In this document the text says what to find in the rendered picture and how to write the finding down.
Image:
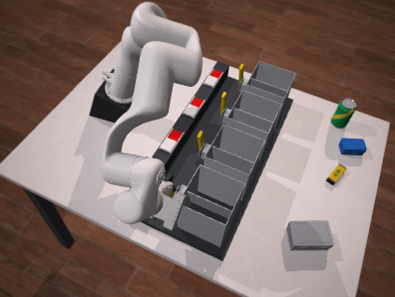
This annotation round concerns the green drink can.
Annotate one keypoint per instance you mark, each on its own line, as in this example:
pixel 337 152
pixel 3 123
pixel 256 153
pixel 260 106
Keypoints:
pixel 343 113

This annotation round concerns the grey flat case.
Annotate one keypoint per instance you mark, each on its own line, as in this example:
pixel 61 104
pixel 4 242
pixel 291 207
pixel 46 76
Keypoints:
pixel 314 235

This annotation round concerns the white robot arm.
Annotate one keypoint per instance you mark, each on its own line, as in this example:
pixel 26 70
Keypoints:
pixel 177 58

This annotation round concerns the blue box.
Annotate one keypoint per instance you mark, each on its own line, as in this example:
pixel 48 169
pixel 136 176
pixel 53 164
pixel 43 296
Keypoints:
pixel 352 146

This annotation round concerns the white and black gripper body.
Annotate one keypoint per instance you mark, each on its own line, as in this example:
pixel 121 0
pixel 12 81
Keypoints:
pixel 166 189

